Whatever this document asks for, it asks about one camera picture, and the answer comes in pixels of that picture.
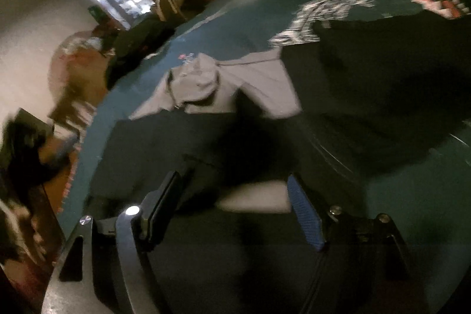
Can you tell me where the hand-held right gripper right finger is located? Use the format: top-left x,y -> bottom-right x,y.
287,172 -> 431,314

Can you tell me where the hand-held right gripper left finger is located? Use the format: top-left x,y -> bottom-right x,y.
40,170 -> 185,314

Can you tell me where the black and grey hoodie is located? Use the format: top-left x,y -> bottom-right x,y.
86,10 -> 471,314

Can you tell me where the round wooden tabletop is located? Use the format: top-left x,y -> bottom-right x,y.
48,29 -> 111,109

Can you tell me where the green printed bedspread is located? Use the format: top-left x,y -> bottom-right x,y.
55,0 -> 471,263

